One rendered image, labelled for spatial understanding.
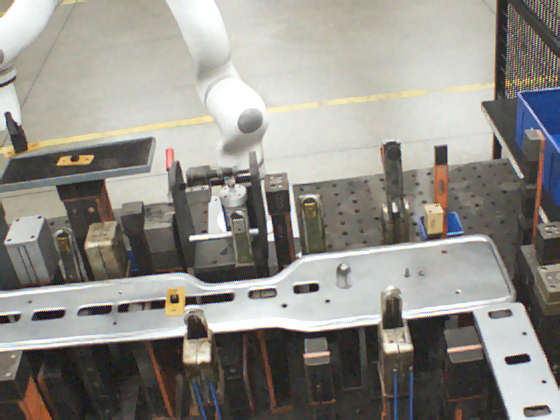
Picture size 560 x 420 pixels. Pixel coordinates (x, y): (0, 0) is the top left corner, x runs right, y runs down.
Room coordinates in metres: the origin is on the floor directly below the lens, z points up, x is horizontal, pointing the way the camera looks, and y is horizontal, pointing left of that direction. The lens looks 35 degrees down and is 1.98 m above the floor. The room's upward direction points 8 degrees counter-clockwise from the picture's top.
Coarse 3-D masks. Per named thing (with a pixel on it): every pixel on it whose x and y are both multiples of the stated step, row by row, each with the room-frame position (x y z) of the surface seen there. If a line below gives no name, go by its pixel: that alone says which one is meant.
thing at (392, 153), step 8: (384, 144) 1.31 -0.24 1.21; (392, 144) 1.31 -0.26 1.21; (384, 152) 1.30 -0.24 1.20; (392, 152) 1.28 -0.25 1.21; (400, 152) 1.28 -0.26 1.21; (384, 160) 1.30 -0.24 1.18; (392, 160) 1.31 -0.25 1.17; (400, 160) 1.30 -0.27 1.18; (384, 168) 1.30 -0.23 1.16; (392, 168) 1.31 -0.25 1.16; (400, 168) 1.30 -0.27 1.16; (384, 176) 1.30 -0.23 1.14; (392, 176) 1.30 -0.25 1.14; (400, 176) 1.29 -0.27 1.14; (384, 184) 1.31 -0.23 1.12; (392, 184) 1.30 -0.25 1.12; (400, 184) 1.29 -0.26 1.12; (392, 192) 1.30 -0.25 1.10; (400, 192) 1.29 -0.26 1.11; (400, 200) 1.29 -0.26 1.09; (400, 208) 1.29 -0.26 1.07; (400, 216) 1.29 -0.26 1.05
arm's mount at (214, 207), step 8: (216, 200) 1.84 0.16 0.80; (208, 208) 1.81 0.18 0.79; (216, 208) 1.80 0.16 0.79; (208, 216) 1.77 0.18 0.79; (216, 216) 1.76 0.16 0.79; (208, 224) 1.73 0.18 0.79; (216, 224) 1.73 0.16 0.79; (296, 224) 1.67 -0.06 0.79; (208, 232) 1.70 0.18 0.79; (216, 232) 1.69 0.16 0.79; (296, 232) 1.64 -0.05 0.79; (272, 240) 1.62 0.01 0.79; (296, 240) 1.62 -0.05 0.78; (272, 248) 1.62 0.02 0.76; (296, 248) 1.62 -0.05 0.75; (272, 256) 1.62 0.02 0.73; (296, 256) 1.63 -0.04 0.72; (272, 264) 1.62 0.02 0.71
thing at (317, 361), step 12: (312, 348) 1.00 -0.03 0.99; (324, 348) 0.99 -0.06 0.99; (312, 360) 0.97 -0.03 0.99; (324, 360) 0.96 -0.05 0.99; (312, 372) 0.96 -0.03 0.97; (324, 372) 0.96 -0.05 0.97; (312, 384) 0.96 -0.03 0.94; (324, 384) 0.96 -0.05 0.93; (312, 396) 0.96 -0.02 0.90; (324, 396) 0.96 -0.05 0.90; (324, 408) 0.97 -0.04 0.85
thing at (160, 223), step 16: (160, 208) 1.41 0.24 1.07; (144, 224) 1.35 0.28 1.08; (160, 224) 1.34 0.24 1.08; (176, 224) 1.38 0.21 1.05; (160, 240) 1.33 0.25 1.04; (176, 240) 1.35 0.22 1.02; (160, 256) 1.33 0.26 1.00; (176, 256) 1.33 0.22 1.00; (160, 272) 1.34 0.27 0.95; (176, 272) 1.34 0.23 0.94; (192, 304) 1.36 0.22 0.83; (176, 352) 1.33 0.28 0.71
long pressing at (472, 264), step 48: (432, 240) 1.25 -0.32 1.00; (480, 240) 1.23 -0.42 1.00; (48, 288) 1.27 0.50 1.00; (96, 288) 1.25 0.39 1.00; (144, 288) 1.23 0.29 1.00; (192, 288) 1.21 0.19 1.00; (240, 288) 1.19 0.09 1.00; (288, 288) 1.17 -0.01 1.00; (336, 288) 1.15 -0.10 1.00; (432, 288) 1.10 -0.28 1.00; (480, 288) 1.08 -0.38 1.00; (0, 336) 1.14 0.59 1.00; (48, 336) 1.12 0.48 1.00; (96, 336) 1.10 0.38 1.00; (144, 336) 1.09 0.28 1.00
